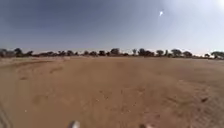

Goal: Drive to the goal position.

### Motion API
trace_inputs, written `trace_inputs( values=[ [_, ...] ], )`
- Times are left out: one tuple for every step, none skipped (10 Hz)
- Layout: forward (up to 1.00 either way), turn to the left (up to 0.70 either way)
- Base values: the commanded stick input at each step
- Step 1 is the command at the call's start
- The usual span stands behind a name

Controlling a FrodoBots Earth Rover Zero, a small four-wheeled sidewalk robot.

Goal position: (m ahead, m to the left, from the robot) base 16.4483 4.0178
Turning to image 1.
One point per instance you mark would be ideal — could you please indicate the row of trees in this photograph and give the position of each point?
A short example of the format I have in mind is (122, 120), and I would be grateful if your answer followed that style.
(143, 52)

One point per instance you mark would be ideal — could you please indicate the robot's own part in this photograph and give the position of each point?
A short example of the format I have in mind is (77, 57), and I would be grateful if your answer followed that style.
(144, 126)
(74, 124)

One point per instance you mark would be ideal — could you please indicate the brown sandy dirt ground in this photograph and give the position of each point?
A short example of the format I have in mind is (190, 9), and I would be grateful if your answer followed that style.
(110, 86)

